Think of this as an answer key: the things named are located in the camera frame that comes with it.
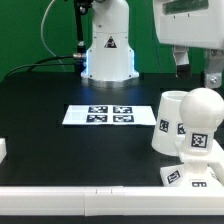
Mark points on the white front fence rail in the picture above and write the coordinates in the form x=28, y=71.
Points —
x=103, y=201

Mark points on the white lamp bulb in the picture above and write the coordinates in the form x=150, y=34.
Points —
x=201, y=111

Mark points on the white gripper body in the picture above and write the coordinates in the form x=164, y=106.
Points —
x=191, y=23

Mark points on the white left fence rail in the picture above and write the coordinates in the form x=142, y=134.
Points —
x=3, y=151

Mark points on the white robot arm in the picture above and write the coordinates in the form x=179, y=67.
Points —
x=110, y=59

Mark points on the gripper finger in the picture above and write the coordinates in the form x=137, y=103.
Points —
x=180, y=55
x=214, y=67

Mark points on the white lamp base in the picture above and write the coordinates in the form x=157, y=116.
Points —
x=195, y=171

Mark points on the white lamp shade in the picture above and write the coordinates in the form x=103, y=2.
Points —
x=169, y=126

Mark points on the white marker sheet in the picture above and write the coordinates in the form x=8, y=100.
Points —
x=109, y=115

